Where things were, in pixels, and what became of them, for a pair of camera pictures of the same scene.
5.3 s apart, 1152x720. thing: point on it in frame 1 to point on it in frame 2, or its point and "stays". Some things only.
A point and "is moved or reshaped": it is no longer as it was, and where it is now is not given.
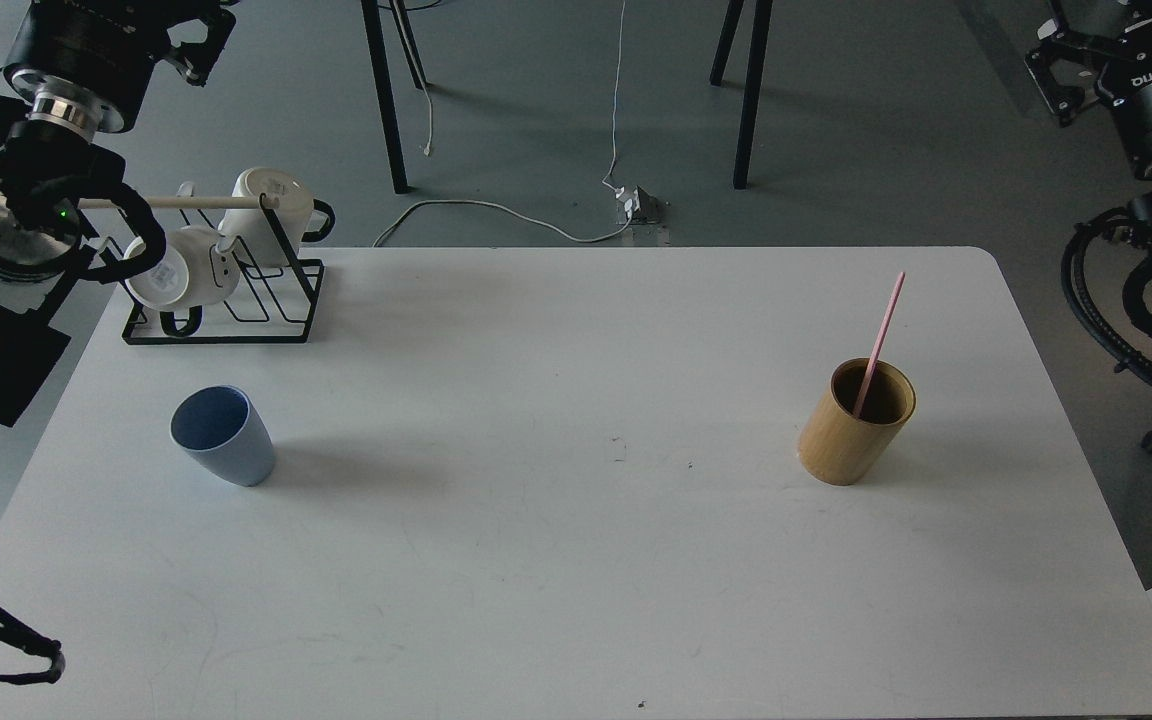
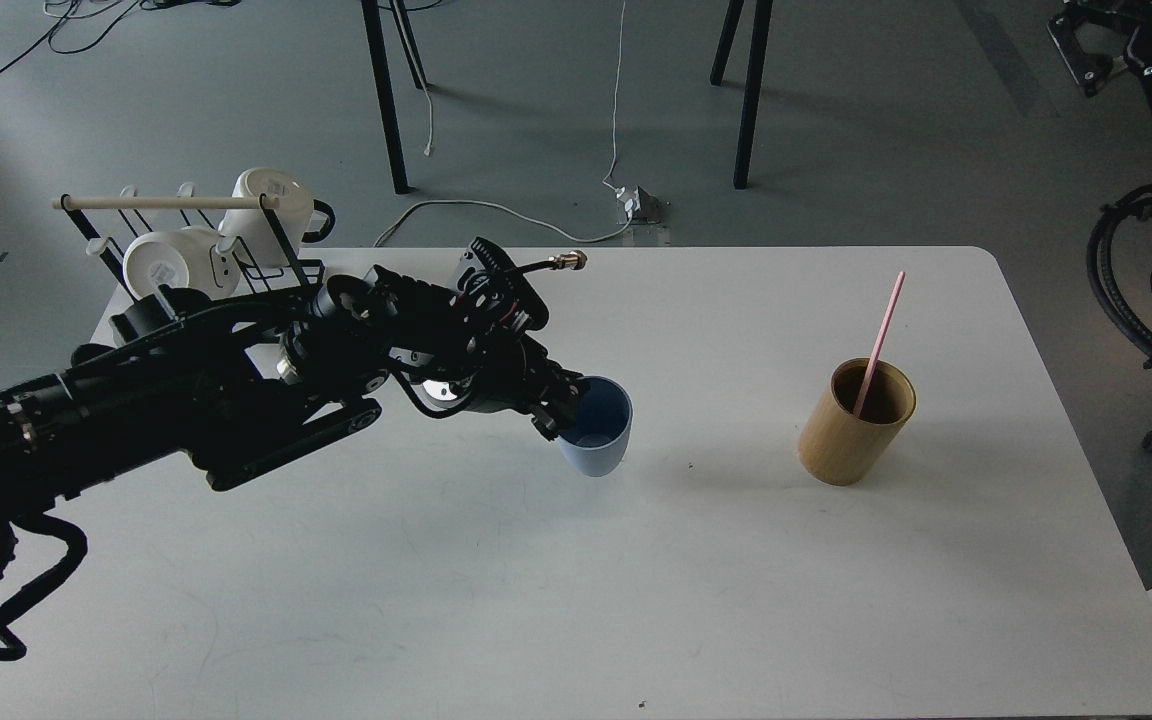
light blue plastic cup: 220,427 is moved or reshaped
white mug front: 198,268 stays
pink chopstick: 876,349 stays
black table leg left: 377,51 stays
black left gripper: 86,65 to 469,344
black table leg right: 755,79 stays
